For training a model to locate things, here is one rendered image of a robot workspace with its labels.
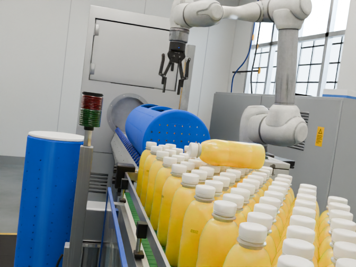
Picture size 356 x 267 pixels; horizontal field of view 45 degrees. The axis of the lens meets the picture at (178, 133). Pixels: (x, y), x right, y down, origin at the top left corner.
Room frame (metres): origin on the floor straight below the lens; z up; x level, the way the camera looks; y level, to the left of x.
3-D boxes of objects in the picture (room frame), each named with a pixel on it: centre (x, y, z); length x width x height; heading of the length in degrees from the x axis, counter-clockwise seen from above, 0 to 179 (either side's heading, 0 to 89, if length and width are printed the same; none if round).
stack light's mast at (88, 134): (1.27, 0.26, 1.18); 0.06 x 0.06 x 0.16
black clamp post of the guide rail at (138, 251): (0.97, 0.05, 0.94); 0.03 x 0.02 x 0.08; 12
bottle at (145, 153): (1.57, 0.09, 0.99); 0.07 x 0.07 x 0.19
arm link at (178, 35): (1.98, 0.05, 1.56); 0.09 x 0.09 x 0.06
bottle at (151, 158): (1.45, 0.07, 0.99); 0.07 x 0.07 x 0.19
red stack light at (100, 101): (1.27, 0.26, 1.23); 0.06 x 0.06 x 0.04
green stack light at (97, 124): (1.27, 0.26, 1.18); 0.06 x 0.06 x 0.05
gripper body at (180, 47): (1.98, 0.05, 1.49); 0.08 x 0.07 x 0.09; 102
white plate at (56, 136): (2.04, 0.56, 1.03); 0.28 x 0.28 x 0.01
